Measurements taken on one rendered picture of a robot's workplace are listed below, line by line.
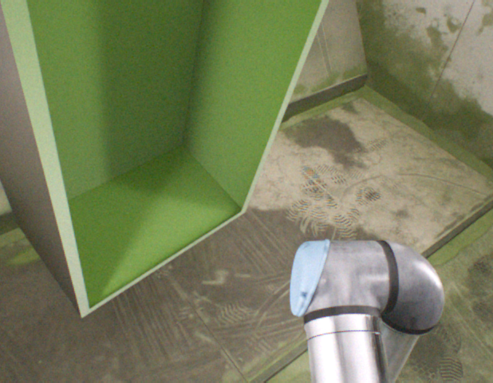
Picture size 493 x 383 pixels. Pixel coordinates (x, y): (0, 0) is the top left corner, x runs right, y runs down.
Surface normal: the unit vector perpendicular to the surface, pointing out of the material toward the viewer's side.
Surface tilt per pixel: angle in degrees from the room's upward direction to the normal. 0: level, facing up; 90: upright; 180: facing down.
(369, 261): 10
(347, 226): 0
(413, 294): 58
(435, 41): 90
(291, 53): 90
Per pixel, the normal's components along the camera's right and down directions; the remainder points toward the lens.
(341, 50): 0.55, 0.13
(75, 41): 0.65, 0.69
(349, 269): 0.11, -0.48
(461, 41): -0.79, 0.39
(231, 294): 0.08, -0.70
